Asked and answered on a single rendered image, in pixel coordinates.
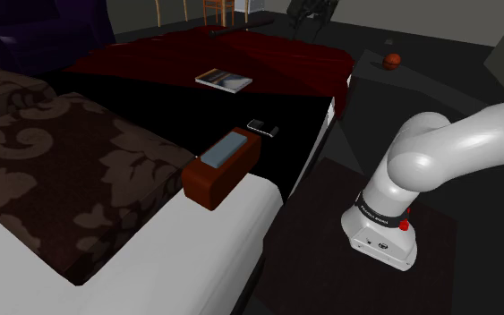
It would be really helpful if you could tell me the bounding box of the small black phone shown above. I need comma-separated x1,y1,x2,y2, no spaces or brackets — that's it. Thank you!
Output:
246,118,280,139

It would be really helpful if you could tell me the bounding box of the brown box with grey top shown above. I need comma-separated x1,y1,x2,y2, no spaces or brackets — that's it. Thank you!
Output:
181,126,262,212

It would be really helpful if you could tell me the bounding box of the book with blue grey cover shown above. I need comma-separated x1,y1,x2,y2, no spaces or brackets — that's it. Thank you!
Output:
194,68,253,95

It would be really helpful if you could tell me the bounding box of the white bed with red blanket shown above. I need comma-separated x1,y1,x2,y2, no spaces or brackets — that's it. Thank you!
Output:
0,25,356,315

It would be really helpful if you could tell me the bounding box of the black baseball bat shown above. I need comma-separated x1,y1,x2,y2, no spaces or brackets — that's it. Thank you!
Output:
209,18,276,38

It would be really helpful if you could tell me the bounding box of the wooden chair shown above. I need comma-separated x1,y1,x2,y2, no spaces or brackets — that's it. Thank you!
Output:
201,0,250,27

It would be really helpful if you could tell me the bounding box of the dark office chair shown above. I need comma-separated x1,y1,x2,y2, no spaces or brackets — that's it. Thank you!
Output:
286,0,340,41

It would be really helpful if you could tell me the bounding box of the orange basketball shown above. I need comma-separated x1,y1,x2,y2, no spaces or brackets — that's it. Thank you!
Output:
382,53,402,72

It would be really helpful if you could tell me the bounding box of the brown floral patterned pillow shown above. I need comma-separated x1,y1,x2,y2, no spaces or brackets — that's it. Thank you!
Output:
0,91,196,287
0,64,58,128

